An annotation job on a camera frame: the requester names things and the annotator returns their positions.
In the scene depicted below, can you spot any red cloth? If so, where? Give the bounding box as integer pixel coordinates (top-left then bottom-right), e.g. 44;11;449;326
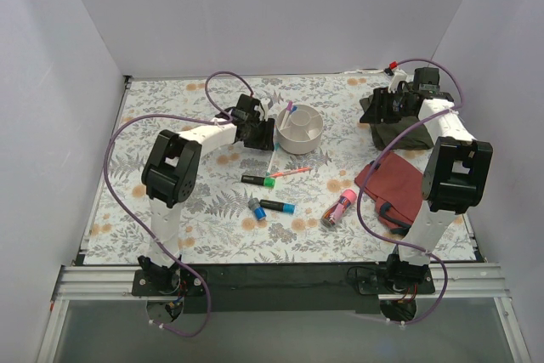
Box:
365;152;422;237

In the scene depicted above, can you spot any green-capped black highlighter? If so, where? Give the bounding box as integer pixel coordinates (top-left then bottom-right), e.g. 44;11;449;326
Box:
241;175;275;188

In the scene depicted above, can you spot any blue-capped white pen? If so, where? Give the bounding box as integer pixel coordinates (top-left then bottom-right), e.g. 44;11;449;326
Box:
280;107;292;130

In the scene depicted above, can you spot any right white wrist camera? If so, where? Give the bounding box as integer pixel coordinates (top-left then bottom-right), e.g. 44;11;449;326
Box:
383;61;408;93

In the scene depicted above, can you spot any orange pen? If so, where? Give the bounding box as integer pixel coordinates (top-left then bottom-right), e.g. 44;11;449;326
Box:
269;167;313;179

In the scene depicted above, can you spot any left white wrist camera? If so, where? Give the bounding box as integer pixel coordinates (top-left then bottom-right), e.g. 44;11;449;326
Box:
258;99;274;121

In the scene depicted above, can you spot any aluminium frame rail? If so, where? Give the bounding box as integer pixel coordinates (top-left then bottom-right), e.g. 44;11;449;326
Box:
38;263;530;362

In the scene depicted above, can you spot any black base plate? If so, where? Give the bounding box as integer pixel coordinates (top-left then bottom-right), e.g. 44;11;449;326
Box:
131;262;435;314

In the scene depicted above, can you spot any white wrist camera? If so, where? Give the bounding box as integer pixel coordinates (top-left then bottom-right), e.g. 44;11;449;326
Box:
383;61;408;93
258;99;274;121

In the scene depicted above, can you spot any floral patterned mat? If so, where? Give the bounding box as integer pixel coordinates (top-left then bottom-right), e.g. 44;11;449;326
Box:
84;74;392;265

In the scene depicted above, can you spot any white round compartment organizer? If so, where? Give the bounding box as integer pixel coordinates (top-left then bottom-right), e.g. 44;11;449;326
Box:
275;104;324;155

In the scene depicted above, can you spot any blue and grey cap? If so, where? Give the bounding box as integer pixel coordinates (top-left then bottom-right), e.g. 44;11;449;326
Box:
247;197;266;221

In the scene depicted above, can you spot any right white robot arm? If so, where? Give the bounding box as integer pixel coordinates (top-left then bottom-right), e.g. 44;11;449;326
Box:
359;63;493;294

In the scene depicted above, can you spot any purple cable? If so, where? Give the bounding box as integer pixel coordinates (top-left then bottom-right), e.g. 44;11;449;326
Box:
103;70;212;337
355;56;465;326

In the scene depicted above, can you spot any blue-capped black highlighter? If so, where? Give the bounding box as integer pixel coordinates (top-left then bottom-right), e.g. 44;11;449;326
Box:
259;200;296;214

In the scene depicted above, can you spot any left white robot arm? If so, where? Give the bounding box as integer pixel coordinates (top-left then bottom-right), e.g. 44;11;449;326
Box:
138;94;275;295

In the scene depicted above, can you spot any dark green cloth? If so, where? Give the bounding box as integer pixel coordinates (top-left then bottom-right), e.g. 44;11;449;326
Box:
359;96;437;152

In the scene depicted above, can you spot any purple-capped white pen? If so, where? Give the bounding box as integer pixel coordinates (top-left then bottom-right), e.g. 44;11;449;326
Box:
283;100;293;127

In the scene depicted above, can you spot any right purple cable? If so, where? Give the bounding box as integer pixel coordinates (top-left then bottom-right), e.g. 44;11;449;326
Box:
355;56;465;326

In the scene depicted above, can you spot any teal-capped white pen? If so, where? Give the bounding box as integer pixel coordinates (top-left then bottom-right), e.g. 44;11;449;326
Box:
266;143;280;177

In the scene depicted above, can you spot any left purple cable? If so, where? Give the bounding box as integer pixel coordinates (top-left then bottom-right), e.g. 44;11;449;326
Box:
103;70;212;337

